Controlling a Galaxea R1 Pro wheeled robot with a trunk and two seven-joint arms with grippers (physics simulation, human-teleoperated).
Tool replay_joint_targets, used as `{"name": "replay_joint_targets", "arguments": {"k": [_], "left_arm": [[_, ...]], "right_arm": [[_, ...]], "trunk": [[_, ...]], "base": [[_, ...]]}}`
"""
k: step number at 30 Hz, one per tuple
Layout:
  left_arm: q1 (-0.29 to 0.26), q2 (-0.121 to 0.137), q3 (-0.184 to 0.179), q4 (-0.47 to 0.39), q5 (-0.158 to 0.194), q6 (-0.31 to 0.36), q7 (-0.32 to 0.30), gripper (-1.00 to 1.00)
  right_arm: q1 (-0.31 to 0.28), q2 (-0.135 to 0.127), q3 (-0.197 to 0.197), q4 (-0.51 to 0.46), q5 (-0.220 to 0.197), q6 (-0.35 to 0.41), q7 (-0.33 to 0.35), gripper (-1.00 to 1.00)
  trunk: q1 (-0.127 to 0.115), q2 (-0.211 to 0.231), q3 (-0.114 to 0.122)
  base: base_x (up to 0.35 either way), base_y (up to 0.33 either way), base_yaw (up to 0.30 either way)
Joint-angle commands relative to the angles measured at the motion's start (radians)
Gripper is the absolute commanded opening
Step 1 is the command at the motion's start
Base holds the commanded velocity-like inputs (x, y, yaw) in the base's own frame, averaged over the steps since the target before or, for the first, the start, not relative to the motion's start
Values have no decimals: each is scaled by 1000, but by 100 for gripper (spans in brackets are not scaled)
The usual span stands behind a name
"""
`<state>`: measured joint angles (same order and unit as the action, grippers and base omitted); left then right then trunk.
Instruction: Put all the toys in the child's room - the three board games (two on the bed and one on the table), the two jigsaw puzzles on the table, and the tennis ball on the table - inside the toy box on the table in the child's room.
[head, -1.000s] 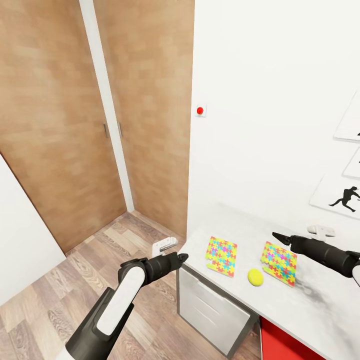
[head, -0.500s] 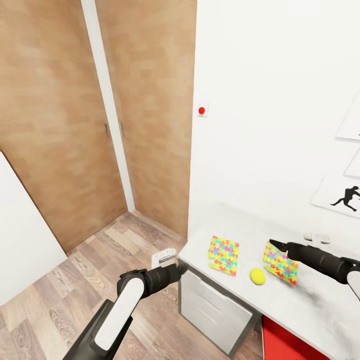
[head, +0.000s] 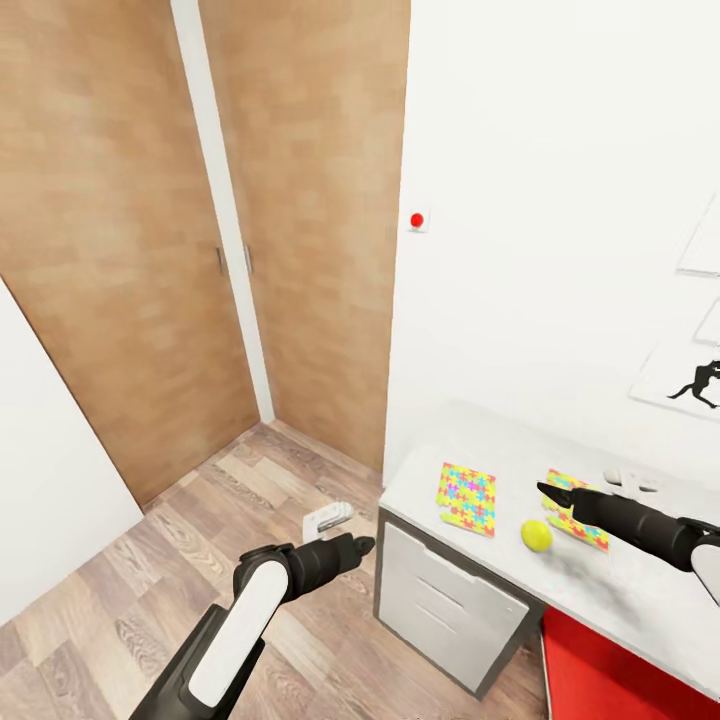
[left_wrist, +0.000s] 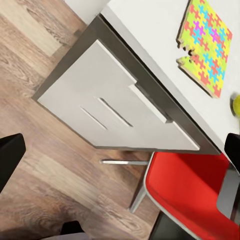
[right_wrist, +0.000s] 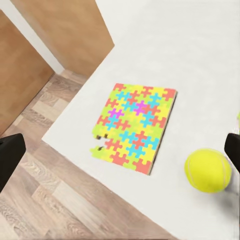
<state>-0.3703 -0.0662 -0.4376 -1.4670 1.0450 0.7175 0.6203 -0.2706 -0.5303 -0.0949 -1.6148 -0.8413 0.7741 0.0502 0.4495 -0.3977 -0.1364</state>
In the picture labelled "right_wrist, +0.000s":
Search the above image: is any tennis ball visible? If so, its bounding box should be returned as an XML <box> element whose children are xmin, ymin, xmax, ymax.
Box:
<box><xmin>184</xmin><ymin>148</ymin><xmax>232</xmax><ymax>193</ymax></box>

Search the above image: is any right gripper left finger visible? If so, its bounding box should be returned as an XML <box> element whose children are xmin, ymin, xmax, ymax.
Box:
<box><xmin>0</xmin><ymin>133</ymin><xmax>26</xmax><ymax>193</ymax></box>

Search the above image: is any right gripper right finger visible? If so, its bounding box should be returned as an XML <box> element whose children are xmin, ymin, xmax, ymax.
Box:
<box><xmin>224</xmin><ymin>132</ymin><xmax>240</xmax><ymax>172</ymax></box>

